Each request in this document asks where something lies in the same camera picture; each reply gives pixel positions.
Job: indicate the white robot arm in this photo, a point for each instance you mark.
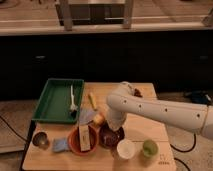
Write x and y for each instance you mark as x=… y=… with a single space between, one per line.
x=195 y=118

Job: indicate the white plastic fork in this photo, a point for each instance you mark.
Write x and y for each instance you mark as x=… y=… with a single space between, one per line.
x=73 y=107

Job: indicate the purple bowl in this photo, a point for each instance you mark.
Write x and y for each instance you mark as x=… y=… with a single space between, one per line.
x=109 y=138

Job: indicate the orange bowl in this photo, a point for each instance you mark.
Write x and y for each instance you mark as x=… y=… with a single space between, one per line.
x=74 y=142

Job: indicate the dark red object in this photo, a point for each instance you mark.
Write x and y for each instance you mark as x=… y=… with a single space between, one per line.
x=137 y=93

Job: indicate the yellow orange toy fruit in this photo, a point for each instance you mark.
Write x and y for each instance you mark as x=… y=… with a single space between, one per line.
x=99 y=119

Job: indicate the light blue plate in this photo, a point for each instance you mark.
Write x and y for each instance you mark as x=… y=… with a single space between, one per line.
x=86 y=116

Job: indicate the green plastic tray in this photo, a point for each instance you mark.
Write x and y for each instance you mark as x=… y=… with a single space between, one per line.
x=54 y=103

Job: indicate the wooden block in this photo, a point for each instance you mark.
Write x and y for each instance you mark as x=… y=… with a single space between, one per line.
x=84 y=138

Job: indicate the white cup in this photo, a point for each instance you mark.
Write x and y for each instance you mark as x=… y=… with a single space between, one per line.
x=126 y=149

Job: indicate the green cup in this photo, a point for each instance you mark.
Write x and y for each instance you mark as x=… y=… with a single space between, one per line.
x=149 y=148

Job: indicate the blue cloth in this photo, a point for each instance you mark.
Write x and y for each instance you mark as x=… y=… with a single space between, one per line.
x=60 y=145

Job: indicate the small metal cup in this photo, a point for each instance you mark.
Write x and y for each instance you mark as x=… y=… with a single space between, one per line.
x=40 y=140

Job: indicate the wooden stool frame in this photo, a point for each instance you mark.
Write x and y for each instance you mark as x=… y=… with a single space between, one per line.
x=94 y=12

